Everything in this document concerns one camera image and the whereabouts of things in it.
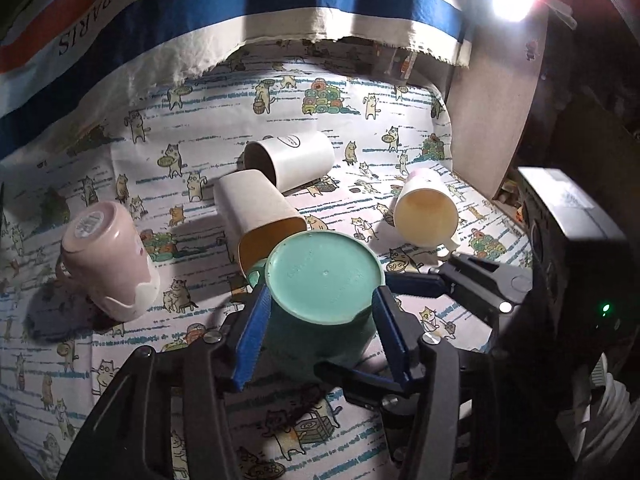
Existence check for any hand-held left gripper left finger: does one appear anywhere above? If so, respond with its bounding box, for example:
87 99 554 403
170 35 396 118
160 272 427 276
60 287 274 480

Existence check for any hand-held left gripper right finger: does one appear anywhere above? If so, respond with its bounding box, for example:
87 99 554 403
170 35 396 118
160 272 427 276
371 285 482 480

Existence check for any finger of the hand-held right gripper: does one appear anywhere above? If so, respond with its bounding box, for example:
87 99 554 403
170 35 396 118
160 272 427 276
384 254 533 328
314 359 418 416

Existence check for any teal cup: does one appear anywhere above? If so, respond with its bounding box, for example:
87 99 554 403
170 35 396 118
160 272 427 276
245 230 386 382

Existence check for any pale pink cup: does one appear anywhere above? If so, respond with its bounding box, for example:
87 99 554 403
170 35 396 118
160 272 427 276
392 167 462 257

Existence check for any beige square cup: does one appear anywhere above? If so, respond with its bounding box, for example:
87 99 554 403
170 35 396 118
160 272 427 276
214 169 308 282

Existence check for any white round cup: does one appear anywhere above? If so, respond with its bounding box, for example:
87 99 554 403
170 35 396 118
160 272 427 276
243 130 336 195

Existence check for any white ribbed cloth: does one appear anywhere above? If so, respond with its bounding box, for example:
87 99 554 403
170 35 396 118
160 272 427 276
589 352 639 461

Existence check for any brown wooden board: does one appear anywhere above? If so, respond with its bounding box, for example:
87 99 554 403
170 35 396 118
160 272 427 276
446 5 551 202

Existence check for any cat print tablecloth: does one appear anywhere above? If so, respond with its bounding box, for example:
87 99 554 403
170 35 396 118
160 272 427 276
0 40 536 480

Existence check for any striped white blue cloth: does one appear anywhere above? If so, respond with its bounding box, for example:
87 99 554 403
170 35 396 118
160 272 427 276
0 0 474 161

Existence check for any pink cup with handle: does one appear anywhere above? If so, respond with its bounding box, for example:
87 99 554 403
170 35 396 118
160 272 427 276
55 200 162 321

